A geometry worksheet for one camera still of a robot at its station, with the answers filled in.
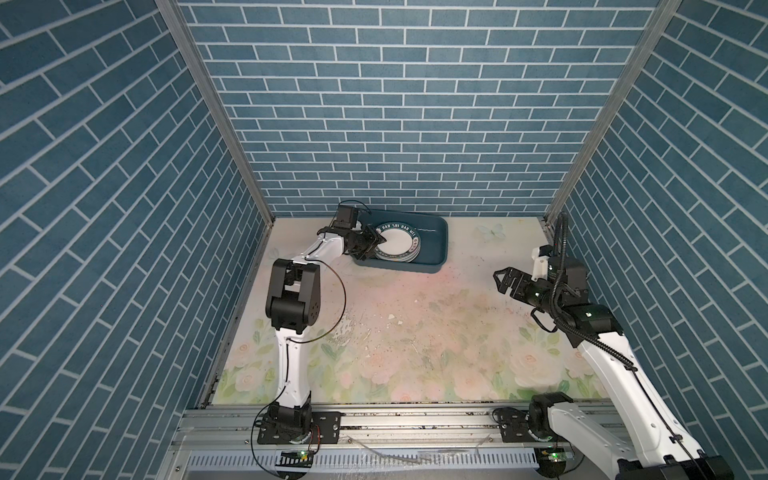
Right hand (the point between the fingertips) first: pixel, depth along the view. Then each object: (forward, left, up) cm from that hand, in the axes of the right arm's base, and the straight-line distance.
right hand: (506, 274), depth 77 cm
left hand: (+19, +35, -12) cm, 42 cm away
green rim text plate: (+23, +29, -16) cm, 40 cm away
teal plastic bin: (+33, +18, -19) cm, 42 cm away
